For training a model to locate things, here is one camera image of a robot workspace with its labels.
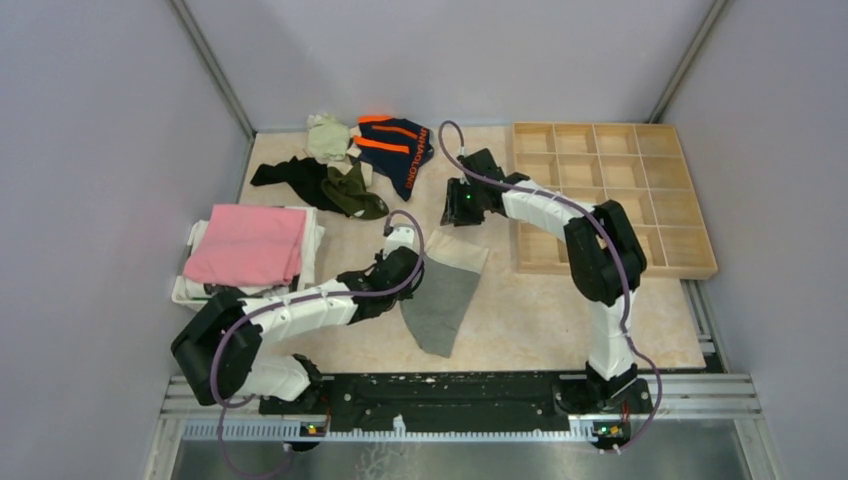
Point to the white perforated plastic basket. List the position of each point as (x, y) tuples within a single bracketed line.
[(196, 296)]

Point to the dark green underwear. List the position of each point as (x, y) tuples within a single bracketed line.
[(347, 190)]

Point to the black underwear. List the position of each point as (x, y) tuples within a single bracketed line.
[(304, 176)]

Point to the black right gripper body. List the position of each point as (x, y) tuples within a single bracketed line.
[(465, 206)]

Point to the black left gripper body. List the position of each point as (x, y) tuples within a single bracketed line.
[(399, 296)]

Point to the grey underwear white waistband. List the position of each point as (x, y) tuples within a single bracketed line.
[(452, 272)]

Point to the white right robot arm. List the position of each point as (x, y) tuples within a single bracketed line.
[(604, 256)]

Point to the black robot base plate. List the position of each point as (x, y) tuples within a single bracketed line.
[(460, 402)]

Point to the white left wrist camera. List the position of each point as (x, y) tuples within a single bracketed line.
[(399, 236)]

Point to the light green underwear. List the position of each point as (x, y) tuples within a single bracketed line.
[(327, 138)]

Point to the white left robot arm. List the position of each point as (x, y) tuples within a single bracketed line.
[(219, 351)]

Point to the pink folded cloth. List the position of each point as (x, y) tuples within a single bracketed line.
[(245, 245)]

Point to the navy orange underwear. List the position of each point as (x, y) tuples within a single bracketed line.
[(396, 148)]

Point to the wooden compartment tray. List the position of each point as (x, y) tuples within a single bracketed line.
[(642, 167)]

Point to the aluminium frame rail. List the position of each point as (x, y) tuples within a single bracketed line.
[(675, 397)]

